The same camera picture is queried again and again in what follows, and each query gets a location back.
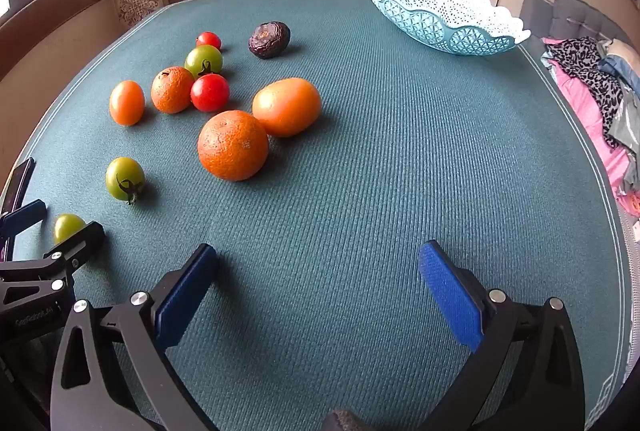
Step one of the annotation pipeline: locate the small green tomato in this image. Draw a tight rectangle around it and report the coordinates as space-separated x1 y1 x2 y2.
53 213 87 245

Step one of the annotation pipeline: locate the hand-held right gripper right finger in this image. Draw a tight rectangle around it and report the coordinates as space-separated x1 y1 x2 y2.
417 240 586 431

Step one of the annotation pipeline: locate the pile of clothes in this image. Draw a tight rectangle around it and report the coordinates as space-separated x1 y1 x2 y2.
541 38 640 212

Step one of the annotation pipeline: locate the light blue cloth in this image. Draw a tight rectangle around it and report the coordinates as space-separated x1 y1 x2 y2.
597 52 640 98

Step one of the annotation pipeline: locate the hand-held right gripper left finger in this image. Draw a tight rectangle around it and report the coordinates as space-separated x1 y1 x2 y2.
50 243 219 431

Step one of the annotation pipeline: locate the white cloth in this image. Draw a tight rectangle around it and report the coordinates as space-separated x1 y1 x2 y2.
606 38 640 62

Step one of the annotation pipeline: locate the small marked mandarin orange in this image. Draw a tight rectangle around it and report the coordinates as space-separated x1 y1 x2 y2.
151 66 195 114

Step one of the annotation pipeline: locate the dark wrinkled dried fruit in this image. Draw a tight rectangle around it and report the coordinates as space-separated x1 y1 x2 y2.
248 21 291 60

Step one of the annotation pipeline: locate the large orange tomato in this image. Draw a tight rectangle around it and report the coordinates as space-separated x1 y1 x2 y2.
251 77 322 138

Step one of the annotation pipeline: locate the large green tomato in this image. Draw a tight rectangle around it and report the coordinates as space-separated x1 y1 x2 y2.
184 45 224 79

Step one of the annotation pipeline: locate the oval orange tomato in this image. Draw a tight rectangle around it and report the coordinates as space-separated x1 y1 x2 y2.
109 80 146 127

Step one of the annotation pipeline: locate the light blue plastic basket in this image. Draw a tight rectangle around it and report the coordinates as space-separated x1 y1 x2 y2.
361 0 532 57

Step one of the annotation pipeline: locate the large mandarin orange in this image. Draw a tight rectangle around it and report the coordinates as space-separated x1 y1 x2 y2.
197 110 270 182

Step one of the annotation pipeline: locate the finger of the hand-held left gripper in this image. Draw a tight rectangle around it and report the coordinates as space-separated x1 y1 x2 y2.
0 221 106 299
0 157 48 257

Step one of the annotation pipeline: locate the green tomato with stem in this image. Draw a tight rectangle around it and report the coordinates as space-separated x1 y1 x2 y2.
105 156 146 205

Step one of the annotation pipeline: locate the silver grey cloth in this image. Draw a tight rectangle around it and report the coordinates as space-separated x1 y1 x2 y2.
607 86 640 152

